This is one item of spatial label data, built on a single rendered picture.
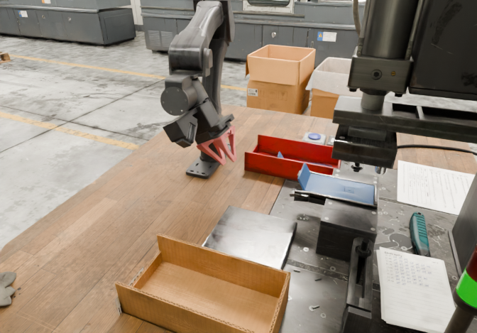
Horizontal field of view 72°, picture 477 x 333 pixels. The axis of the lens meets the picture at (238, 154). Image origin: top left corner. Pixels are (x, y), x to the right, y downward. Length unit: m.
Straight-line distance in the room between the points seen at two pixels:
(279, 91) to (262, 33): 2.55
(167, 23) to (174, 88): 5.66
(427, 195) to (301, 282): 0.44
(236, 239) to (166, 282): 0.16
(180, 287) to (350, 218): 0.33
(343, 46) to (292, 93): 2.32
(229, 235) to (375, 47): 0.43
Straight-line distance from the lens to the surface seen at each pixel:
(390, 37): 0.57
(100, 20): 7.36
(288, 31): 5.33
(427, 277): 0.66
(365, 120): 0.60
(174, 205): 0.82
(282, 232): 0.71
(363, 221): 0.67
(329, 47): 5.22
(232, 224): 0.72
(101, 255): 0.74
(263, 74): 3.01
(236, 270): 0.61
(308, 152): 0.98
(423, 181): 1.01
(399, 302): 0.61
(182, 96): 0.64
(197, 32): 0.76
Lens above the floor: 1.40
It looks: 29 degrees down
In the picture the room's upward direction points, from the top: straight up
